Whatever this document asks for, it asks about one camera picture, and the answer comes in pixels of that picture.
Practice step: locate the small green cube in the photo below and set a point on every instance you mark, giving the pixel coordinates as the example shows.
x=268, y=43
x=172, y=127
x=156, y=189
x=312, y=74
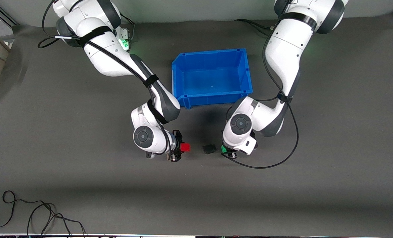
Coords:
x=223, y=149

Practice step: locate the small red cube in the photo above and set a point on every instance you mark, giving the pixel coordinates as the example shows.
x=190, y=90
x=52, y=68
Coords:
x=185, y=147

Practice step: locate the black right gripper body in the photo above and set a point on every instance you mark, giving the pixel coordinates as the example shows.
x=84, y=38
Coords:
x=176, y=146

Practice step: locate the small black cube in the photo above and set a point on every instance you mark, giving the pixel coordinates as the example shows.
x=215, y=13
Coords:
x=209, y=149

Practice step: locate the dark grey table mat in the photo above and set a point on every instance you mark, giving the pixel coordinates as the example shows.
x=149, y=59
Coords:
x=196, y=198

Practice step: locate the dark metal frame rail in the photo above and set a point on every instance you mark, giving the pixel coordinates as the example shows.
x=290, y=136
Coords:
x=1, y=16

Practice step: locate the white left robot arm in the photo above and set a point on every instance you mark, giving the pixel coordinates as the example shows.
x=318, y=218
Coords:
x=285, y=49

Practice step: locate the blue plastic storage bin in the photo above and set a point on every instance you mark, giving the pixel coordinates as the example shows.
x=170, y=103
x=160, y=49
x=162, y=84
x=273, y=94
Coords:
x=213, y=81

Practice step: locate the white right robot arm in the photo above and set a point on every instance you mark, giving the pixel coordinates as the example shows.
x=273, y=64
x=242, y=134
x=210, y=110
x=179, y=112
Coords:
x=113, y=56

